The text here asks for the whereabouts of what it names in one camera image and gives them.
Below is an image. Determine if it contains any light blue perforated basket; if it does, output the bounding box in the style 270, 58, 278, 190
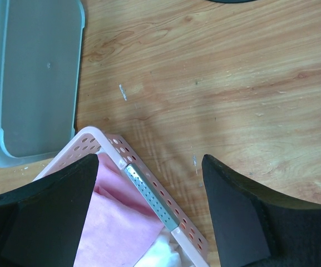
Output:
0, 1, 86, 167

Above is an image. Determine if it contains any pink perforated basket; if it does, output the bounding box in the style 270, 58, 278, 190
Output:
35, 126, 209, 266

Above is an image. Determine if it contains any pink folded cloth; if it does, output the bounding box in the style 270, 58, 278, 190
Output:
74, 153, 164, 266

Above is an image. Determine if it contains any white folded cloth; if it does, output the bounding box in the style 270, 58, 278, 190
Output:
134, 228, 194, 267

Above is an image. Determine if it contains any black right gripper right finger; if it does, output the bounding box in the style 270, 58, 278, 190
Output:
201, 154, 321, 266

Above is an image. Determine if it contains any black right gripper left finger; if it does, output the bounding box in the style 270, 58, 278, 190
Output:
0, 154, 99, 266

